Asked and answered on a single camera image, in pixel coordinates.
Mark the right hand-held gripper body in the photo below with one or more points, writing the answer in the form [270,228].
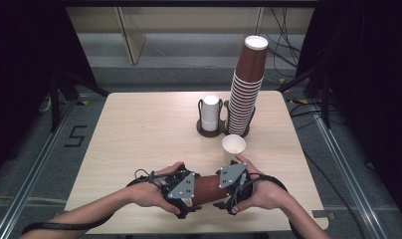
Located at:
[232,174]

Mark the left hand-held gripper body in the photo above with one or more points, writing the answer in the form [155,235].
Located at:
[184,187]

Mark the white paper cup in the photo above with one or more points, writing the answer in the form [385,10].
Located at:
[234,144]

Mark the brown paper cup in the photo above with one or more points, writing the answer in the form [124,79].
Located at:
[209,189]

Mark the dark wooden double cup holder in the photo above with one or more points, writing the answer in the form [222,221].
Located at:
[207,133]

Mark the stack of brown cups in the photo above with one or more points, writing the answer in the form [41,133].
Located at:
[250,63]

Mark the person's left hand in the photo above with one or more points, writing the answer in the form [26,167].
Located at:
[146,194]

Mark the person's right hand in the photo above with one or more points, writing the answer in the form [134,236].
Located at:
[267,194]

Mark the yellow floor tape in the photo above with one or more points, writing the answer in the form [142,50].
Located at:
[84,103]
[282,80]
[301,101]

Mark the black metal stand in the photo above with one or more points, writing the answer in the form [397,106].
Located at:
[54,109]
[325,99]

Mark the beige partition panel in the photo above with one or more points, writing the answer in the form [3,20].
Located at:
[189,20]

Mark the dark curtain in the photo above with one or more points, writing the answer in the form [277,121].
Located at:
[20,66]
[371,83]

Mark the aluminium floor rail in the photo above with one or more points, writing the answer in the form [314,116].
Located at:
[23,195]
[351,186]

